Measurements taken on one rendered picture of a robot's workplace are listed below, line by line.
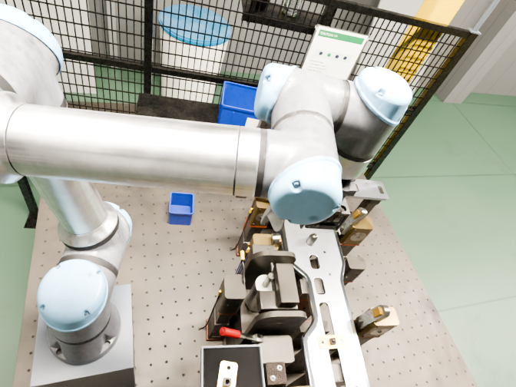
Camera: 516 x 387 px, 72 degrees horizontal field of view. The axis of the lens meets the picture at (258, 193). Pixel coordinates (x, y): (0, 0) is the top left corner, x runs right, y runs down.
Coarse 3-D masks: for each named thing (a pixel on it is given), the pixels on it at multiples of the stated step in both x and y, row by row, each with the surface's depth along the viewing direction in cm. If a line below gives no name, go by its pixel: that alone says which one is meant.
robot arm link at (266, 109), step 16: (272, 64) 44; (272, 80) 42; (288, 80) 43; (304, 80) 43; (320, 80) 44; (336, 80) 45; (256, 96) 47; (272, 96) 43; (288, 96) 42; (304, 96) 41; (320, 96) 42; (336, 96) 44; (256, 112) 45; (272, 112) 44; (288, 112) 40; (320, 112) 40; (336, 112) 44; (272, 128) 42; (336, 128) 46
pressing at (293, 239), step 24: (288, 240) 123; (336, 240) 129; (336, 264) 122; (312, 288) 113; (336, 288) 116; (312, 312) 109; (336, 312) 111; (312, 336) 104; (312, 360) 99; (360, 360) 103; (312, 384) 95; (360, 384) 99
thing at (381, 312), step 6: (378, 306) 106; (384, 306) 104; (366, 312) 109; (372, 312) 106; (378, 312) 104; (384, 312) 103; (360, 318) 111; (366, 318) 109; (372, 318) 107; (378, 318) 105; (384, 318) 105; (360, 324) 111; (366, 324) 108
